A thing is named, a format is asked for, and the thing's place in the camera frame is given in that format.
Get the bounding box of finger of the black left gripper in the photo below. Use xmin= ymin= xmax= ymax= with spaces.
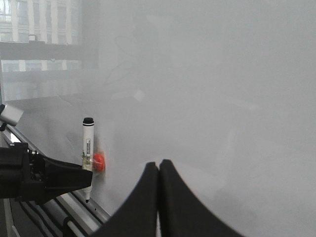
xmin=37 ymin=172 xmax=92 ymax=204
xmin=42 ymin=156 xmax=92 ymax=178

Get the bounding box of white whiteboard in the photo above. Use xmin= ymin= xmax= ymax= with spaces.
xmin=0 ymin=0 xmax=316 ymax=237

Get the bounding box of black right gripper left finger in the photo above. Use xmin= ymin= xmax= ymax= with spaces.
xmin=92 ymin=162 xmax=158 ymax=237

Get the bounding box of red round magnet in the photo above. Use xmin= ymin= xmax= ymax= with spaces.
xmin=93 ymin=154 xmax=106 ymax=172

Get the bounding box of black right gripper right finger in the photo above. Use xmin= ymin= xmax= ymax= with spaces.
xmin=158 ymin=159 xmax=242 ymax=237

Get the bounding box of silver camera box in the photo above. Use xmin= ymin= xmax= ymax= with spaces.
xmin=0 ymin=104 xmax=24 ymax=126

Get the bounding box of white horizontal stand rod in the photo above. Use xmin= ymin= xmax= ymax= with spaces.
xmin=62 ymin=217 xmax=89 ymax=237

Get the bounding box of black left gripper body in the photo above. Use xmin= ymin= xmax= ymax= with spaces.
xmin=0 ymin=143 xmax=46 ymax=201

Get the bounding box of white whiteboard marker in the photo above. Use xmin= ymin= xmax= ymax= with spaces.
xmin=81 ymin=117 xmax=95 ymax=204

